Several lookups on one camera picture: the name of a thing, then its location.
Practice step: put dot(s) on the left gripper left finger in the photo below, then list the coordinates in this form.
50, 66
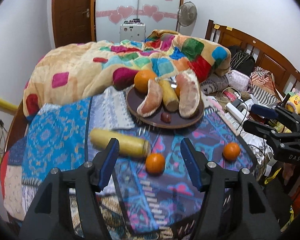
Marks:
93, 177

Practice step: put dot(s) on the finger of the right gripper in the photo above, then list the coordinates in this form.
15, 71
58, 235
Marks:
270, 135
270, 113

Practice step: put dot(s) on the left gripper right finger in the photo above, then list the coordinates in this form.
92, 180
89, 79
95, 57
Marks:
206, 177

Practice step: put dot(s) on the small mandarin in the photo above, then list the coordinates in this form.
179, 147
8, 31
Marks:
231, 151
155, 163

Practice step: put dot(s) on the pomelo segment with rind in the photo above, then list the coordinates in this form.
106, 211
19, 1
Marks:
189, 93

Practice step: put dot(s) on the peeled pomelo segment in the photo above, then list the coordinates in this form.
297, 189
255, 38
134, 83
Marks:
152, 100

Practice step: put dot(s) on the large orange with sticker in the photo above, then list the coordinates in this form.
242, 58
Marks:
141, 80

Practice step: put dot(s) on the white power strip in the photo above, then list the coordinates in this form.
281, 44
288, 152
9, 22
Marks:
239, 113

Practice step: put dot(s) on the yellow plush chick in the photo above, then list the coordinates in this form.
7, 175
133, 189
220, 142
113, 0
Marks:
293, 104

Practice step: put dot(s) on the wooden headboard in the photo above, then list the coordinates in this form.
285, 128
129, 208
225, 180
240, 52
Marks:
286, 76

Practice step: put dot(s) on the pink quilted pouch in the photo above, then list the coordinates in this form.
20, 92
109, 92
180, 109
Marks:
238, 80

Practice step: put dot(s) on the black striped bag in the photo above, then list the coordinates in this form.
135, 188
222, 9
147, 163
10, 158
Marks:
241, 61

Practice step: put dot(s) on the grey patterned pillow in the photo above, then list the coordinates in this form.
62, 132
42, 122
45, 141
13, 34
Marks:
214, 83

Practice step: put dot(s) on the patterned purple blue cloth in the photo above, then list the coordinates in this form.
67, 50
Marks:
135, 204

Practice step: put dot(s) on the dark purple plate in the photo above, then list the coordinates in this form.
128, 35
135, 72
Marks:
134, 98

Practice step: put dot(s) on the colourful patchwork blanket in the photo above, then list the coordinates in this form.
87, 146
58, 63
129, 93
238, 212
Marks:
81, 70

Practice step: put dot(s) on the standing electric fan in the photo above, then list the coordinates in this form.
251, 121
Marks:
186, 15

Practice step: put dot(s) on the sliding wardrobe with hearts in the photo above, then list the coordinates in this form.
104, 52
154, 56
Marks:
155, 14

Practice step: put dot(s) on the white box appliance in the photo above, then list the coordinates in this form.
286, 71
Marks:
133, 31

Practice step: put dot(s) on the brown wooden door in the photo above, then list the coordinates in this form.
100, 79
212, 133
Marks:
72, 21

